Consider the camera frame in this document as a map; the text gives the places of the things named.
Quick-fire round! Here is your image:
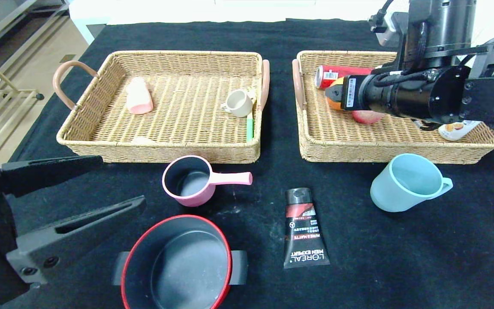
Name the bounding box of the small pink bottle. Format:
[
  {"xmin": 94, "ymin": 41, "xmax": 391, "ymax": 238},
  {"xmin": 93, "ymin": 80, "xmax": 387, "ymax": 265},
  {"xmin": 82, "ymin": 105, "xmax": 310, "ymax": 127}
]
[{"xmin": 126, "ymin": 77, "xmax": 154, "ymax": 115}]

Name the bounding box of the green handled yellow brush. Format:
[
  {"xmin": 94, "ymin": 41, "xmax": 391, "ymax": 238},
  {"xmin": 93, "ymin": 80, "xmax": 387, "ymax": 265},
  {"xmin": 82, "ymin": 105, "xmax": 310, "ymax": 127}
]
[{"xmin": 245, "ymin": 87, "xmax": 258, "ymax": 143}]

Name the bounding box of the red rimmed black pot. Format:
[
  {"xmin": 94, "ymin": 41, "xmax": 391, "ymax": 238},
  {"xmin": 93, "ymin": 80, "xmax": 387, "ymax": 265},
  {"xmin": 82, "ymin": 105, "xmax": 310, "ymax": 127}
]
[{"xmin": 111, "ymin": 215, "xmax": 248, "ymax": 309}]

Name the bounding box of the black cosmetic tube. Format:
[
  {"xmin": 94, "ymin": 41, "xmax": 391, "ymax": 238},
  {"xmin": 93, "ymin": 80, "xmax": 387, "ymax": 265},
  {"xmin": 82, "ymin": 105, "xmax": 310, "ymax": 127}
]
[{"xmin": 283, "ymin": 188, "xmax": 330, "ymax": 270}]

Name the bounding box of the small beige cup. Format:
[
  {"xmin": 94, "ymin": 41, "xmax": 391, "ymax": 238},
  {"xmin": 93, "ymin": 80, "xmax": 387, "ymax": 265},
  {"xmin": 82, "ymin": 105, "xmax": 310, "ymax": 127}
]
[{"xmin": 222, "ymin": 89, "xmax": 254, "ymax": 118}]

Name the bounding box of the orange fruit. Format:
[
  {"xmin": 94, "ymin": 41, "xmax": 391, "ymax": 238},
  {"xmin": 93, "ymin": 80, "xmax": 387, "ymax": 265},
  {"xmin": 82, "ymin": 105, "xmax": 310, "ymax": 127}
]
[{"xmin": 326, "ymin": 77, "xmax": 347, "ymax": 111}]

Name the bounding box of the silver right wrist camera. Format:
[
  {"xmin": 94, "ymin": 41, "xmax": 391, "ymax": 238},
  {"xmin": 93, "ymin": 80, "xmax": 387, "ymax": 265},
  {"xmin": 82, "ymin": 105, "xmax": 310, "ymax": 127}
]
[{"xmin": 369, "ymin": 12, "xmax": 408, "ymax": 47}]

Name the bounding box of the wooden wheeled rack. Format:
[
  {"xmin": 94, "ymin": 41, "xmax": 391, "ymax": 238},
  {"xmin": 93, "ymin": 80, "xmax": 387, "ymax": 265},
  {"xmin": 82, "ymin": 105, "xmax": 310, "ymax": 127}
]
[{"xmin": 0, "ymin": 64, "xmax": 45, "ymax": 166}]

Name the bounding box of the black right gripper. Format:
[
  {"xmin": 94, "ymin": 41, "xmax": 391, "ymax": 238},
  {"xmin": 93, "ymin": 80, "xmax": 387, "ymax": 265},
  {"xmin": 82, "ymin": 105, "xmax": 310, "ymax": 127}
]
[{"xmin": 325, "ymin": 75, "xmax": 395, "ymax": 113}]

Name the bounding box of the pink peach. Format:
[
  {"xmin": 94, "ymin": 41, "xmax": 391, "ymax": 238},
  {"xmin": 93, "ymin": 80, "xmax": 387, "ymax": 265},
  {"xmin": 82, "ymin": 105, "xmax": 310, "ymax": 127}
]
[{"xmin": 352, "ymin": 109, "xmax": 386, "ymax": 125}]

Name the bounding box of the red drink can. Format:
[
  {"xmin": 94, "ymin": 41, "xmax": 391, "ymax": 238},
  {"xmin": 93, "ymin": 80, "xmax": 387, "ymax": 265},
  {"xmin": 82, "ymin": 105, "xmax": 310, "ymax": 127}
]
[{"xmin": 315, "ymin": 64, "xmax": 374, "ymax": 90}]

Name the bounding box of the white yogurt bottle blue cap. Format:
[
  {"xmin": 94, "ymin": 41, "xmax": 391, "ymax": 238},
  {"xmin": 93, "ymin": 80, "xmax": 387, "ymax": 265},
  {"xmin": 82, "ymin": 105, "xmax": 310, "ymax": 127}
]
[{"xmin": 438, "ymin": 60, "xmax": 494, "ymax": 141}]

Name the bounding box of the grey metal shelf frame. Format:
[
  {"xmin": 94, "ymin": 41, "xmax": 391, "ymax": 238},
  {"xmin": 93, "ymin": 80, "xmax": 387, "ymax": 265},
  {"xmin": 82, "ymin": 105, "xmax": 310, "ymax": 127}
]
[{"xmin": 0, "ymin": 0, "xmax": 72, "ymax": 76}]

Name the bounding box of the light blue mug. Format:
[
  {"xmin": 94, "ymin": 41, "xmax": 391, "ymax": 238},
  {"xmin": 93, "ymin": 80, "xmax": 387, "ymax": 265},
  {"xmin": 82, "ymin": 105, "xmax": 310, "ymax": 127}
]
[{"xmin": 370, "ymin": 154, "xmax": 453, "ymax": 213}]

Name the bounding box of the pink saucepan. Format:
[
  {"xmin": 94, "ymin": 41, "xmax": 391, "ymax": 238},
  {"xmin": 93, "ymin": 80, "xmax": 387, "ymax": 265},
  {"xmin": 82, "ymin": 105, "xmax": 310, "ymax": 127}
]
[{"xmin": 162, "ymin": 155, "xmax": 253, "ymax": 208}]

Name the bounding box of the rectangular wicker basket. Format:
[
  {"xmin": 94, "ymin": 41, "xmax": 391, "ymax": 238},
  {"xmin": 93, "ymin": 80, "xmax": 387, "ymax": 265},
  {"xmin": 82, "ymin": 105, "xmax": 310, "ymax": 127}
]
[
  {"xmin": 53, "ymin": 51, "xmax": 271, "ymax": 165},
  {"xmin": 292, "ymin": 51, "xmax": 494, "ymax": 165}
]

